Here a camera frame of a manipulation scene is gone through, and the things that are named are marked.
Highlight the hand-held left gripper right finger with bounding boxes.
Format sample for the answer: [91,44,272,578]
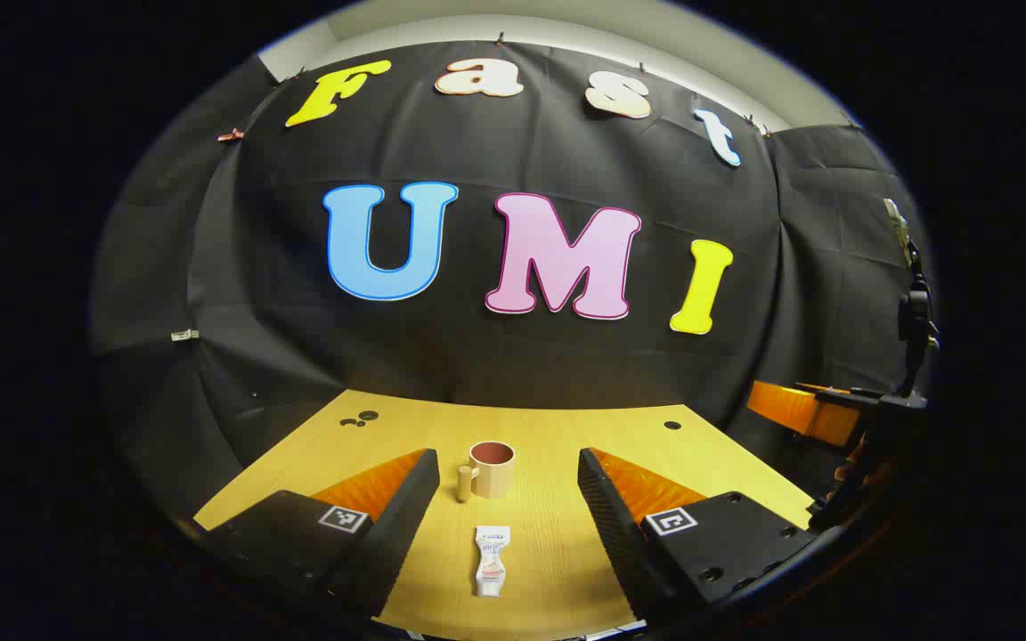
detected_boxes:
[577,447,821,624]

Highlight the black backdrop cloth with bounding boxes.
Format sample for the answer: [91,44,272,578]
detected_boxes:
[90,40,932,526]

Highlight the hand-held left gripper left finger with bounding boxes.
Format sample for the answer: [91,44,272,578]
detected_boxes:
[197,448,440,620]

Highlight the white toothpaste tube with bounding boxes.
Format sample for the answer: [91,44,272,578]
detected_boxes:
[475,525,511,598]

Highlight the wooden desktop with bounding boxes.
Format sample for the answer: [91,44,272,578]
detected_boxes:
[194,389,815,641]

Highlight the beige cup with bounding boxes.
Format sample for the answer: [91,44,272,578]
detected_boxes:
[456,440,516,504]

